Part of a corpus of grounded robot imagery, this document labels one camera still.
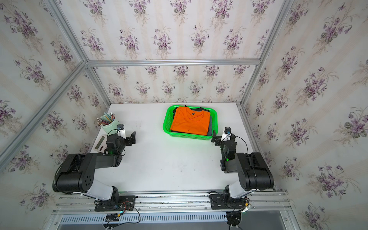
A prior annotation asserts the black t-shirt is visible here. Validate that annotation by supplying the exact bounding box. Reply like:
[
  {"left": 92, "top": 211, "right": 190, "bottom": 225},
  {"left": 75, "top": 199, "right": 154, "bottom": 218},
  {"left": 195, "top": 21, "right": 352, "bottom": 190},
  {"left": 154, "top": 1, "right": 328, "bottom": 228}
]
[{"left": 172, "top": 106, "right": 210, "bottom": 114}]

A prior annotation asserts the orange t-shirt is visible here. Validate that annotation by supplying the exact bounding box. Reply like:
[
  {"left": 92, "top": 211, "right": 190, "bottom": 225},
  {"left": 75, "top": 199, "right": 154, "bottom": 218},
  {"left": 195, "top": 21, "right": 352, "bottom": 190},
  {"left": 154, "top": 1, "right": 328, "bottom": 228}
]
[{"left": 170, "top": 106, "right": 212, "bottom": 136}]

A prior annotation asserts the green plastic basket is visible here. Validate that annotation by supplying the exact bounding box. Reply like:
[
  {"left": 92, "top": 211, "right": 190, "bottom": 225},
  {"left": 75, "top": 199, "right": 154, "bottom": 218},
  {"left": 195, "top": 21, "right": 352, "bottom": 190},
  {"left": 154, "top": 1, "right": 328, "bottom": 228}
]
[{"left": 163, "top": 105, "right": 218, "bottom": 140}]

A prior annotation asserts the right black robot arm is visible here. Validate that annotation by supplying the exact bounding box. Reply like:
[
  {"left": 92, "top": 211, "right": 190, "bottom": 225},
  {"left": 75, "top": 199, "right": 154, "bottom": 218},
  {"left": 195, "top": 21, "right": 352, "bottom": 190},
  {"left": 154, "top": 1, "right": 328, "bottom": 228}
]
[{"left": 211, "top": 127, "right": 274, "bottom": 201}]

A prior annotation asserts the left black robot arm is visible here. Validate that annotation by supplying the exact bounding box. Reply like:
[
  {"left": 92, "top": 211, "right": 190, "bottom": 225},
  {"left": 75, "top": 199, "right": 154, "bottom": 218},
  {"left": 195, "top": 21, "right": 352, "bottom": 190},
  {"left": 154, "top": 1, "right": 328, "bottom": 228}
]
[{"left": 52, "top": 132, "right": 136, "bottom": 203}]

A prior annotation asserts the mint green pen cup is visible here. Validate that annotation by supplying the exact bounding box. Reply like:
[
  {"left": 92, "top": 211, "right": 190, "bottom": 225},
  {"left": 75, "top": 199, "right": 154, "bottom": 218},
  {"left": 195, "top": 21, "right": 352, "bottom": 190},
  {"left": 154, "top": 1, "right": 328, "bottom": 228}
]
[{"left": 100, "top": 118, "right": 120, "bottom": 135}]

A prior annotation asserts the white desk calculator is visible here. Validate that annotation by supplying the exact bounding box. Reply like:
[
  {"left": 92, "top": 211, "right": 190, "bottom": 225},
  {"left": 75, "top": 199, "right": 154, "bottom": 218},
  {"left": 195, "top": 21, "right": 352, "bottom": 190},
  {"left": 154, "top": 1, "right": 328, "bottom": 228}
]
[{"left": 90, "top": 135, "right": 107, "bottom": 153}]

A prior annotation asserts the coloured pencils bunch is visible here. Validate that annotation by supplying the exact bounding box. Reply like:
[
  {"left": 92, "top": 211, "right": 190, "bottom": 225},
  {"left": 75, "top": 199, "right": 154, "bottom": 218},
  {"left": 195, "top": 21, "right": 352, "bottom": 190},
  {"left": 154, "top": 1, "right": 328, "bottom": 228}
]
[{"left": 97, "top": 113, "right": 115, "bottom": 126}]

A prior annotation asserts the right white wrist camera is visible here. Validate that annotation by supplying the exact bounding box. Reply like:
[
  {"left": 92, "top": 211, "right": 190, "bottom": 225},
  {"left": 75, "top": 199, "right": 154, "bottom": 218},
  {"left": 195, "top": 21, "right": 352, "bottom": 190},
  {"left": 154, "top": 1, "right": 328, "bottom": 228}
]
[{"left": 220, "top": 127, "right": 232, "bottom": 142}]

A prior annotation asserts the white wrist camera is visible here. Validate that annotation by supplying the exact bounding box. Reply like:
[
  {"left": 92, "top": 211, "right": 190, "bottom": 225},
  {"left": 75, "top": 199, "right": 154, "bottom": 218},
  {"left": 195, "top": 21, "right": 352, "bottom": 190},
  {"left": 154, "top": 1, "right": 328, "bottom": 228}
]
[
  {"left": 117, "top": 124, "right": 126, "bottom": 139},
  {"left": 220, "top": 127, "right": 232, "bottom": 142}
]

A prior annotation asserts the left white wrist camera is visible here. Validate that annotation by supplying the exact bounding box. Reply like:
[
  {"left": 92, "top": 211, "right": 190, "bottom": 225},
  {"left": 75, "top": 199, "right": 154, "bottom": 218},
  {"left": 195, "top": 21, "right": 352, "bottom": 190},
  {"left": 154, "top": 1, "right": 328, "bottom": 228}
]
[{"left": 117, "top": 124, "right": 126, "bottom": 139}]

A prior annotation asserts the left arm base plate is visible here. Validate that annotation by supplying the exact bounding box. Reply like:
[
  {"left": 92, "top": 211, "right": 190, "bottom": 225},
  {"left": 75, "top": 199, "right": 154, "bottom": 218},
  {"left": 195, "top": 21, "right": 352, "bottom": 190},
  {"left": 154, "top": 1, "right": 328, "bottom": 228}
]
[{"left": 94, "top": 195, "right": 137, "bottom": 212}]

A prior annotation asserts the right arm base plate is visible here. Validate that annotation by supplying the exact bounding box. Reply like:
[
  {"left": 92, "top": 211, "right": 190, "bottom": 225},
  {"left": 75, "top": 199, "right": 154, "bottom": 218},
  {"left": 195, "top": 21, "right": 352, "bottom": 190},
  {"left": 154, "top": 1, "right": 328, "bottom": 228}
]
[{"left": 208, "top": 191, "right": 251, "bottom": 210}]

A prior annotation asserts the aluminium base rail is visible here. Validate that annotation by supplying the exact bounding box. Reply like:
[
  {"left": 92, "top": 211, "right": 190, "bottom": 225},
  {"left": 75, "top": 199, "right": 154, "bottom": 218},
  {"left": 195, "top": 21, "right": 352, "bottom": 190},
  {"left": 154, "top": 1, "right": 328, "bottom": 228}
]
[{"left": 51, "top": 190, "right": 292, "bottom": 214}]

